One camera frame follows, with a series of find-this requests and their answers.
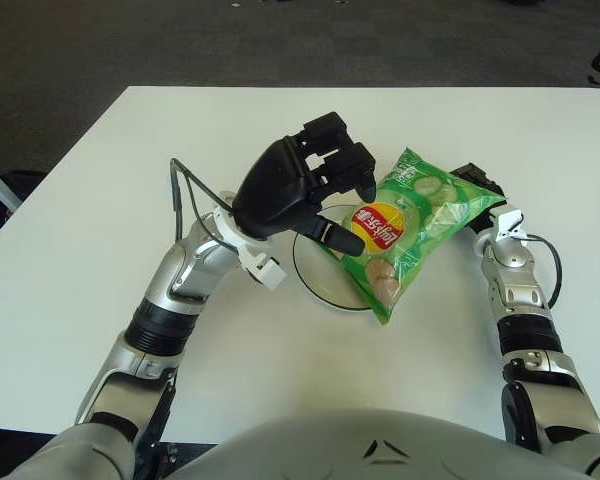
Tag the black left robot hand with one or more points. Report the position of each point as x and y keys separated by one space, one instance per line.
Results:
x=275 y=195

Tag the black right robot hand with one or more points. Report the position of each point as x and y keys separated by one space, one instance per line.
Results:
x=477 y=175

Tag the green potato chips bag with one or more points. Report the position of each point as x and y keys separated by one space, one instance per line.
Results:
x=395 y=240

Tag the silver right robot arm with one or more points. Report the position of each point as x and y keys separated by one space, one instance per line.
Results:
x=517 y=295

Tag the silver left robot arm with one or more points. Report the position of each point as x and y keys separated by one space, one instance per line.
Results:
x=190 y=270

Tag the white plate with black rim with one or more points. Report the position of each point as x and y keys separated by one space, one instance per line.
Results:
x=315 y=270

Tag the silver robot torso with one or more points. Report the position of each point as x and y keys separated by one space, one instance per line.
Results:
x=330 y=450

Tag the white desk edge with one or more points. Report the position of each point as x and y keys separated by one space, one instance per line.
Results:
x=0 y=187

